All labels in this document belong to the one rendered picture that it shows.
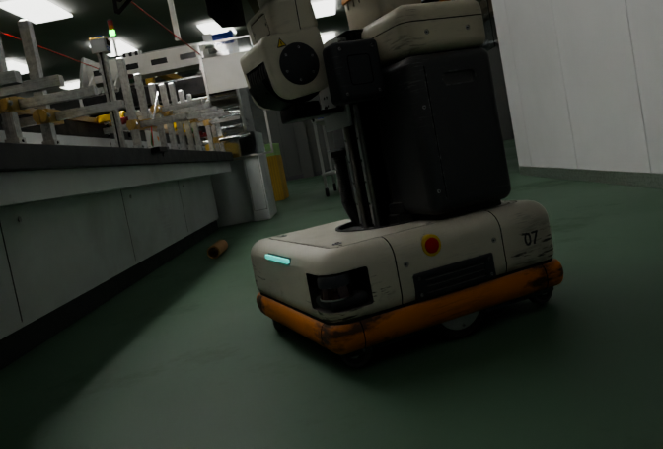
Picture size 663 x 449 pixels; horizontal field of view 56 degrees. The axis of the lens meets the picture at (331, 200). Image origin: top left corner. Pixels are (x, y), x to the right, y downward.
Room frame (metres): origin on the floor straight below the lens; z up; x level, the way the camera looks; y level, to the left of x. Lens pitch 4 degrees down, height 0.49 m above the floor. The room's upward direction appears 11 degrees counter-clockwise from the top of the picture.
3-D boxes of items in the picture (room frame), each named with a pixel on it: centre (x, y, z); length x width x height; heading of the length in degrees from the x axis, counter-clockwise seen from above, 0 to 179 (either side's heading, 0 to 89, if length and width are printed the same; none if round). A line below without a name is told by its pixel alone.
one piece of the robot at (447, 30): (1.78, -0.22, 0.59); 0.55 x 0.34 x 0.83; 23
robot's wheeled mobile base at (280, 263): (1.75, -0.14, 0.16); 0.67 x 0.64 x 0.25; 113
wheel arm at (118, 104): (2.26, 0.88, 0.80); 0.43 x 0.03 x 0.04; 89
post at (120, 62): (3.22, 0.92, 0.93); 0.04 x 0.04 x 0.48; 89
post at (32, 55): (2.22, 0.93, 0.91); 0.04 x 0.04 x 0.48; 89
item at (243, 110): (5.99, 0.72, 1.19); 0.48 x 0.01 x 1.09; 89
